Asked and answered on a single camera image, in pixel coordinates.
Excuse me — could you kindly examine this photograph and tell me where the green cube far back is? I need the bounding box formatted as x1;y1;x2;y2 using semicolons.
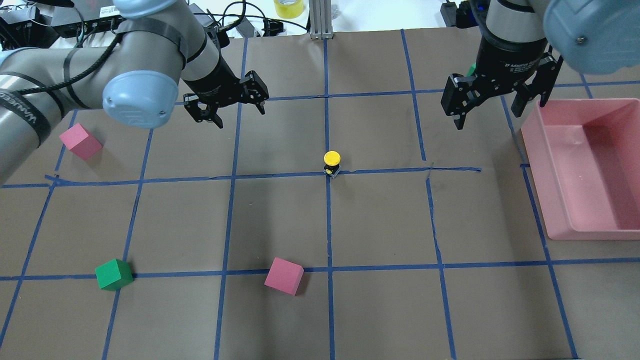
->
94;259;134;291

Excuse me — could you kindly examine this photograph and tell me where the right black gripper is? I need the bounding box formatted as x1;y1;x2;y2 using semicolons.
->
440;38;563;131

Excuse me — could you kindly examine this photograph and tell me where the green cube near bin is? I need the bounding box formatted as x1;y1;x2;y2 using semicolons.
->
465;63;477;77

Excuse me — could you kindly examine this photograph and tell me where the aluminium frame post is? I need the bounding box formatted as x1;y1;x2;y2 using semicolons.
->
308;0;334;40

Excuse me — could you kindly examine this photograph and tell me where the yellow push button switch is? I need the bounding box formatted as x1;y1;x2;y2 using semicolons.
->
323;150;342;179

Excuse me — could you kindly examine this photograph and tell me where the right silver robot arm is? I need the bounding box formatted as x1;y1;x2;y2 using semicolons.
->
440;0;640;130

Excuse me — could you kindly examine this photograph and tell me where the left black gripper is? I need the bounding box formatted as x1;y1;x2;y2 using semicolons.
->
183;59;270;129

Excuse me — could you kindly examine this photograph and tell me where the pink foam cube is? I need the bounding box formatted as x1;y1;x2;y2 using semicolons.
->
59;123;103;161
263;257;304;296

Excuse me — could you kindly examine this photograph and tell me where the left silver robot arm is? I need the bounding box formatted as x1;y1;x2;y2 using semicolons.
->
0;0;269;184

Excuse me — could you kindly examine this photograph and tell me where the pink plastic bin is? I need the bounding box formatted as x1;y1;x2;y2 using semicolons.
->
521;98;640;240

